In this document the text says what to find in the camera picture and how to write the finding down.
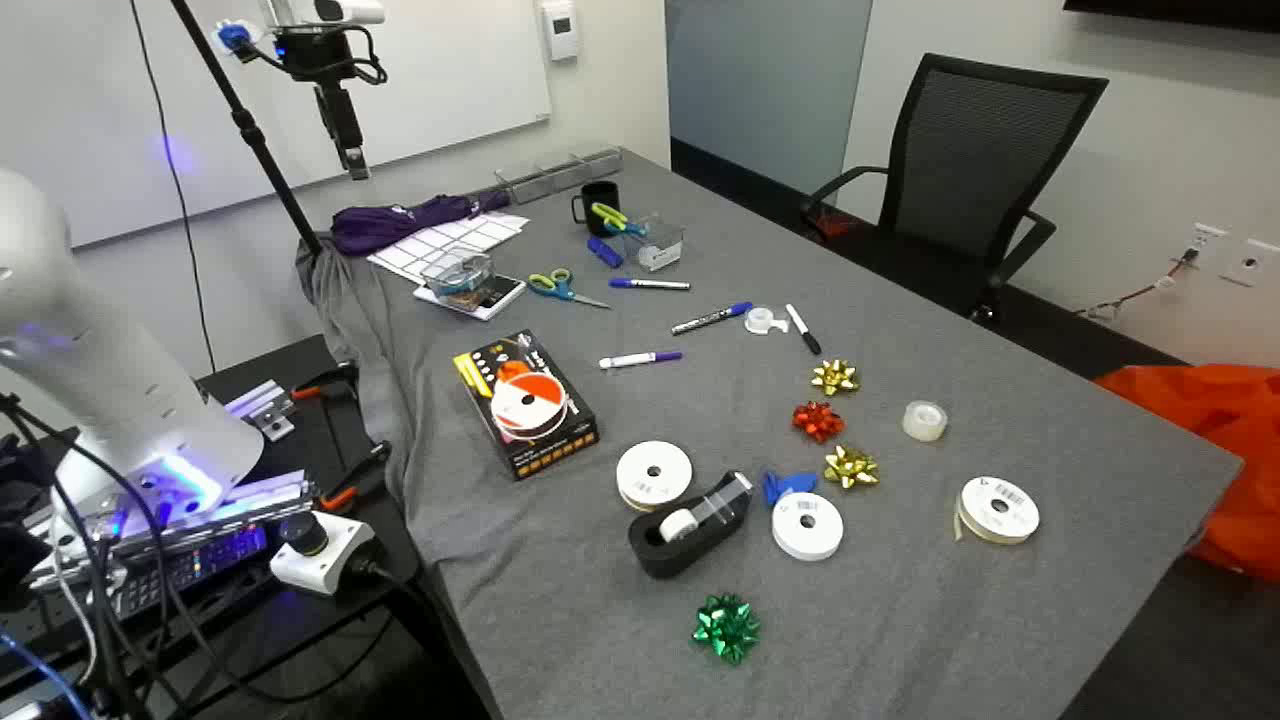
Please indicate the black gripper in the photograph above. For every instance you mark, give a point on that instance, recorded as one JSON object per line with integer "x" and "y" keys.
{"x": 336, "y": 114}

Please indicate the tape roll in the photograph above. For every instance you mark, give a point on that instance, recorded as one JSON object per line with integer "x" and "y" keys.
{"x": 456, "y": 269}

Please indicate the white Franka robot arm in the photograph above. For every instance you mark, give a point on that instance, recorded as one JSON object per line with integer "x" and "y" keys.
{"x": 94, "y": 361}

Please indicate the black orange printed box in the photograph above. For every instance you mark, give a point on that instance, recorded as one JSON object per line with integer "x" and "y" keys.
{"x": 535, "y": 446}

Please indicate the purple cloth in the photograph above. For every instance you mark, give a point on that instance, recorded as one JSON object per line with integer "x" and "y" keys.
{"x": 403, "y": 222}

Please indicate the black tripod pole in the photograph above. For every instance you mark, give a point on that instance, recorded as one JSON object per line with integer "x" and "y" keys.
{"x": 247, "y": 127}

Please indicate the white label sheet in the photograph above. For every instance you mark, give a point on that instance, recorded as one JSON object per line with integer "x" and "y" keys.
{"x": 447, "y": 241}

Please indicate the black mug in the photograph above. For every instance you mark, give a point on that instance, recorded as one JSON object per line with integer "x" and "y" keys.
{"x": 603, "y": 202}

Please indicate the yellow green highlighter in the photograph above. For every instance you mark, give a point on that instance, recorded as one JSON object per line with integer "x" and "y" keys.
{"x": 608, "y": 216}

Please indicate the short blue marker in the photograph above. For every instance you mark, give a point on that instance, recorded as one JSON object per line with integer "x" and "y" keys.
{"x": 604, "y": 248}

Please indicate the orange white ribbon spool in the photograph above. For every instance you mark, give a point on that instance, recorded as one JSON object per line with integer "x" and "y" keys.
{"x": 529, "y": 396}

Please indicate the small clear container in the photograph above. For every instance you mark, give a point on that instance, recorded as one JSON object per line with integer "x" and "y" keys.
{"x": 657, "y": 245}

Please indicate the blue white marker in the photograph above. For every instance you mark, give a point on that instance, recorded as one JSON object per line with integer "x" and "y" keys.
{"x": 650, "y": 283}

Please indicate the white marker purple cap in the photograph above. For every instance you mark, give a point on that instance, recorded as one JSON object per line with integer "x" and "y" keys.
{"x": 641, "y": 359}

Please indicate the silver marker blue cap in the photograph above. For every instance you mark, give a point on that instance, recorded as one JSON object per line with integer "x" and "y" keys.
{"x": 709, "y": 319}

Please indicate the white power adapter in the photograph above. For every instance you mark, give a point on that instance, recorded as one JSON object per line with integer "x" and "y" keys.
{"x": 323, "y": 550}

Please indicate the metal robot mounting stand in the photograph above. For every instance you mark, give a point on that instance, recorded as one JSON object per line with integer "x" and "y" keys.
{"x": 172, "y": 535}

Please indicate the small white ribbon roll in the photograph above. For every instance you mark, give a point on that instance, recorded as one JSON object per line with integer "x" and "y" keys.
{"x": 766, "y": 320}

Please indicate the black white marker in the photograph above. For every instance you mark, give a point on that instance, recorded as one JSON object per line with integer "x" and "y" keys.
{"x": 802, "y": 329}

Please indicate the black tape dispenser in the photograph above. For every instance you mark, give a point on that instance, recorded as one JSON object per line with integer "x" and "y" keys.
{"x": 689, "y": 535}

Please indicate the gold gift bow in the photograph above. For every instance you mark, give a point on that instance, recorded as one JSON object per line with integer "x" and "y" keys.
{"x": 849, "y": 465}
{"x": 833, "y": 378}

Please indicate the red gift bow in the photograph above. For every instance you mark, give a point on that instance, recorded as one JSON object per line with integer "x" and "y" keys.
{"x": 819, "y": 422}

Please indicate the blue gift bow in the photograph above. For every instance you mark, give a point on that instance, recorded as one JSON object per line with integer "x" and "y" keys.
{"x": 787, "y": 486}

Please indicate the green gift bow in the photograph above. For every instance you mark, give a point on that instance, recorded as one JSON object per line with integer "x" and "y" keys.
{"x": 727, "y": 628}

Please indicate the black mesh office chair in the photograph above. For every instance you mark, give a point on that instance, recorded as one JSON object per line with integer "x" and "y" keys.
{"x": 981, "y": 146}

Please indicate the small white round cap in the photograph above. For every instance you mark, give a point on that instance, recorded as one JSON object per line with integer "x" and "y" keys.
{"x": 927, "y": 422}

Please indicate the gray tablecloth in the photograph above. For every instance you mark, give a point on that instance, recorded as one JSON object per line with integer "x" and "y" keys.
{"x": 864, "y": 587}

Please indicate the orange bag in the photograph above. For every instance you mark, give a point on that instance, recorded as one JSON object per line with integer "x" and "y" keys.
{"x": 1223, "y": 424}

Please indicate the white wall thermostat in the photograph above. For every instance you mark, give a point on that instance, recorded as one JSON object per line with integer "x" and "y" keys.
{"x": 562, "y": 24}

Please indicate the black wall television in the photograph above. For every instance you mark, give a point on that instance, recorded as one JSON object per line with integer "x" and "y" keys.
{"x": 1175, "y": 9}

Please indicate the white wall outlet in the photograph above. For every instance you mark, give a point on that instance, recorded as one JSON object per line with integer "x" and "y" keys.
{"x": 1258, "y": 260}
{"x": 1211, "y": 245}

